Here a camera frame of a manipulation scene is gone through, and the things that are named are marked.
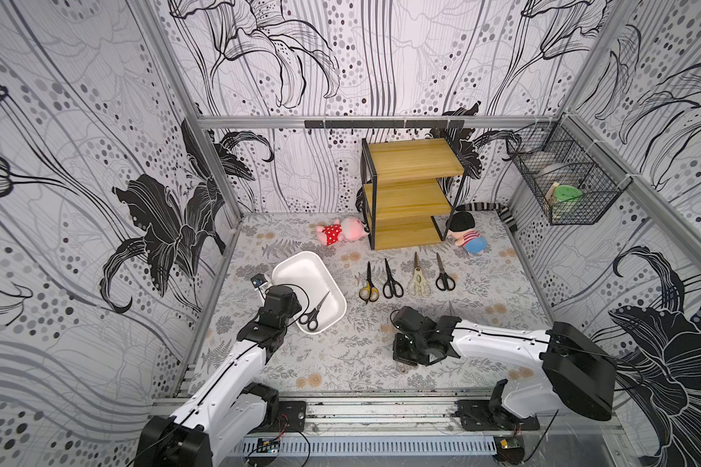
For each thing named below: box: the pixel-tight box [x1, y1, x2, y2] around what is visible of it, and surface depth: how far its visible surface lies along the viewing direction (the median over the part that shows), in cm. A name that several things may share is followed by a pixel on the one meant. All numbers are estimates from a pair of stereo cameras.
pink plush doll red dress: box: [316, 216, 369, 247], surface depth 108 cm
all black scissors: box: [382, 257, 405, 299], surface depth 100 cm
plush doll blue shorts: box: [447, 211, 488, 255], surface depth 107 cm
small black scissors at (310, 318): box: [298, 290, 331, 331], surface depth 90 cm
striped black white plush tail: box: [455, 202, 518, 233], surface depth 121 cm
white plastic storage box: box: [270, 251, 348, 335], surface depth 92 cm
